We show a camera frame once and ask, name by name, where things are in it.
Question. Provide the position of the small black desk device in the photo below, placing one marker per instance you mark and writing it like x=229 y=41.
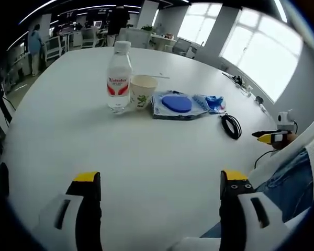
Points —
x=238 y=79

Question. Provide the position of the round white side table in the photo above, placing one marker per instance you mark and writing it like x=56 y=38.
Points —
x=162 y=41

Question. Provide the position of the green potted plant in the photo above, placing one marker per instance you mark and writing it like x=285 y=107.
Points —
x=147 y=28

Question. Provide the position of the white paper cup green print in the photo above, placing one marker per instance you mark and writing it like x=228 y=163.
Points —
x=142 y=96

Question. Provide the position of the person's right hand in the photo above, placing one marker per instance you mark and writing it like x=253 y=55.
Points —
x=290 y=139

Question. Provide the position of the person's blue jeans leg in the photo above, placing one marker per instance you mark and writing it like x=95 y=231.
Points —
x=290 y=183

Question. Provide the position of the wet wipes packet blue lid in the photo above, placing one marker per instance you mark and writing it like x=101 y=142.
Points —
x=176 y=104

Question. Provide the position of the clear plastic water bottle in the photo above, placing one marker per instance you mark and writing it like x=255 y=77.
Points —
x=117 y=78

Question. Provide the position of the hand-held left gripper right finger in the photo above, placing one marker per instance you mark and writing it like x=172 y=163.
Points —
x=230 y=206

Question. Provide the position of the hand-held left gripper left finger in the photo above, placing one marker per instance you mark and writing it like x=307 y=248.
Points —
x=91 y=209

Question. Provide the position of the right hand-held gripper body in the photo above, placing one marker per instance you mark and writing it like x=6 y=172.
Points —
x=285 y=120

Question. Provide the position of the large bright window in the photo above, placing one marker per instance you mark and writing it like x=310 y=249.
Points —
x=199 y=24
x=264 y=52

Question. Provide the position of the white partition panel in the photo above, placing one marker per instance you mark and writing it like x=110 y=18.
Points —
x=134 y=38

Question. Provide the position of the grey office chair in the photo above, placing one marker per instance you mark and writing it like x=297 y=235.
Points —
x=181 y=46

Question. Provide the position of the small white desk item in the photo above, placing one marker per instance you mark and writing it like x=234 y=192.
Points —
x=249 y=91

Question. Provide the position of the blue tissue packet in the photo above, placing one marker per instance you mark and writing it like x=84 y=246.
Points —
x=215 y=103

